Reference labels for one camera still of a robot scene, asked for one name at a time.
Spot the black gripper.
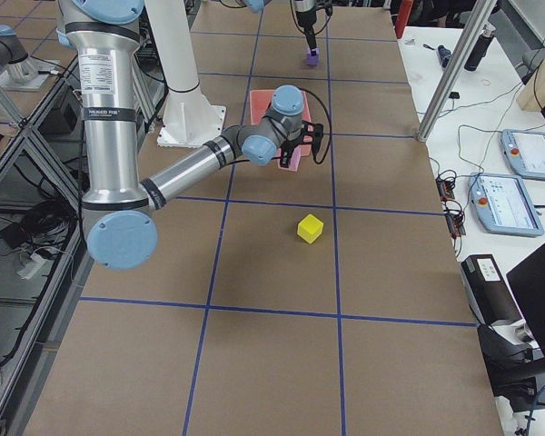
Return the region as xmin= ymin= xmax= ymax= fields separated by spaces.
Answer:
xmin=297 ymin=13 xmax=317 ymax=55
xmin=279 ymin=136 xmax=304 ymax=166

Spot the pink foam cube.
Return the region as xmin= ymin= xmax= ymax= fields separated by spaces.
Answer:
xmin=277 ymin=148 xmax=302 ymax=173

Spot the pink plastic bin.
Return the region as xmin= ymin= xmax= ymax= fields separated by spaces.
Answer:
xmin=249 ymin=89 xmax=315 ymax=158

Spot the purple foam cube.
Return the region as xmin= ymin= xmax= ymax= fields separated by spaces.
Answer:
xmin=305 ymin=49 xmax=319 ymax=67

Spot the yellow foam cube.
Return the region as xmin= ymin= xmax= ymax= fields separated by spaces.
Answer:
xmin=297 ymin=214 xmax=324 ymax=243

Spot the black water bottle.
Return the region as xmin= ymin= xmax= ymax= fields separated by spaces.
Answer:
xmin=464 ymin=23 xmax=496 ymax=72

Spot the near teach pendant tablet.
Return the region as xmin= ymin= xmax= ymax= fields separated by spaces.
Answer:
xmin=469 ymin=173 xmax=544 ymax=237

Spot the teach pendant tablet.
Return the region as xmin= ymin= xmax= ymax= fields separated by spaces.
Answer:
xmin=500 ymin=129 xmax=545 ymax=181
xmin=469 ymin=173 xmax=544 ymax=237

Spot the far teach pendant tablet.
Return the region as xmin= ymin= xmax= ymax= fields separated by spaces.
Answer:
xmin=500 ymin=129 xmax=545 ymax=181

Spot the black label printer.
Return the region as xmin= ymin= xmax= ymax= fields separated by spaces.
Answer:
xmin=461 ymin=254 xmax=522 ymax=326

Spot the black monitor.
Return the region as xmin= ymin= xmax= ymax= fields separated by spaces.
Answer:
xmin=507 ymin=243 xmax=545 ymax=352

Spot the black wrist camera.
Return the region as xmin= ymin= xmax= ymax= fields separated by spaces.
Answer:
xmin=300 ymin=120 xmax=324 ymax=153

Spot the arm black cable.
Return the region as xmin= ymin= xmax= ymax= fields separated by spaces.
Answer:
xmin=299 ymin=89 xmax=332 ymax=165

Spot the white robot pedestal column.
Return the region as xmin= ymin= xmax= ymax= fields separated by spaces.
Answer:
xmin=144 ymin=0 xmax=226 ymax=148

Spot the aluminium frame post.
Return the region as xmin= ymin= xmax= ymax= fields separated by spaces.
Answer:
xmin=416 ymin=0 xmax=496 ymax=143

